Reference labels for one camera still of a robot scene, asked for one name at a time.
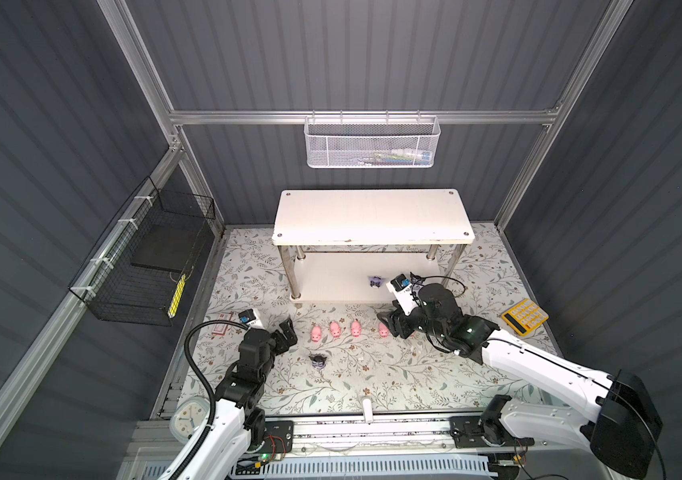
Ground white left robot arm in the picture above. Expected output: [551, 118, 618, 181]
[161, 318, 298, 479]

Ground red card pack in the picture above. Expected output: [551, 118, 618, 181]
[210, 312, 235, 337]

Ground black-headed purple toy figure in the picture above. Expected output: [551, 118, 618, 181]
[368, 276, 383, 288]

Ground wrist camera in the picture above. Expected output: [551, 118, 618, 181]
[237, 308, 265, 329]
[386, 274, 419, 316]

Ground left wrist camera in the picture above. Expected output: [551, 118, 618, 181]
[237, 308, 265, 329]

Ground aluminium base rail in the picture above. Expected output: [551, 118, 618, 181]
[136, 410, 612, 463]

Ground white two-tier shelf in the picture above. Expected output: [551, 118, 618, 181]
[272, 189, 475, 305]

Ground items in mesh basket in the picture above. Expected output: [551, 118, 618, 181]
[353, 149, 434, 168]

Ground pink pig toy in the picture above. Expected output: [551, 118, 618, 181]
[329, 321, 342, 338]
[378, 322, 390, 338]
[311, 325, 322, 343]
[350, 320, 362, 338]

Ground black wire wall basket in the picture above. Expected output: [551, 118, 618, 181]
[69, 180, 217, 327]

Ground white wire mesh basket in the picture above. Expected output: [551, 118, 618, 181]
[303, 116, 441, 169]

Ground yellow calculator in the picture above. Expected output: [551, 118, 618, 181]
[500, 299, 549, 337]

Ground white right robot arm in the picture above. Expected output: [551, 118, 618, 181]
[378, 275, 663, 479]

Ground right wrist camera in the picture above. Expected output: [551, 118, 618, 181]
[386, 274, 419, 316]

